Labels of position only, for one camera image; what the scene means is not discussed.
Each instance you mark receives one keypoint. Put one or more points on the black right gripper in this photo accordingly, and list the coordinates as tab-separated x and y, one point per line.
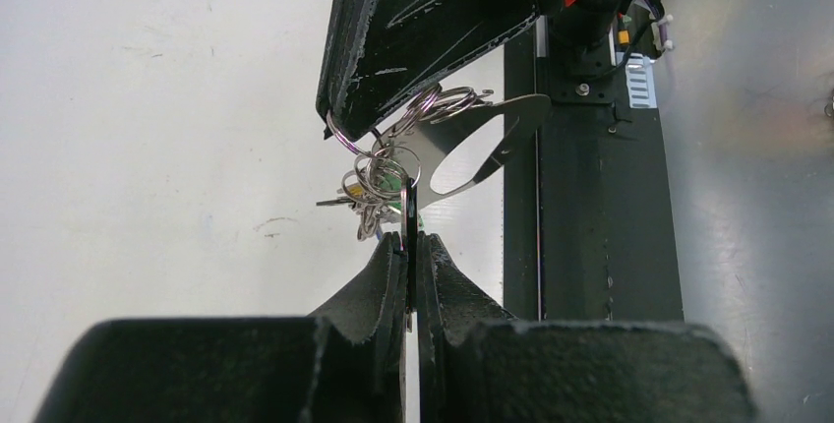
381	53

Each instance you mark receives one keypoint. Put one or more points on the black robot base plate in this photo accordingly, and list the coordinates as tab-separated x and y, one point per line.
588	223

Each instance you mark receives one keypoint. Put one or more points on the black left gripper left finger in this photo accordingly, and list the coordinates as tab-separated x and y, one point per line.
341	363

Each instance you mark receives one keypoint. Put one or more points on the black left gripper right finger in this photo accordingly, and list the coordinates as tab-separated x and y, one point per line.
480	363

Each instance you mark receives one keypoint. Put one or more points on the black tag key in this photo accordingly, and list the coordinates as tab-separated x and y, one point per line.
409	216

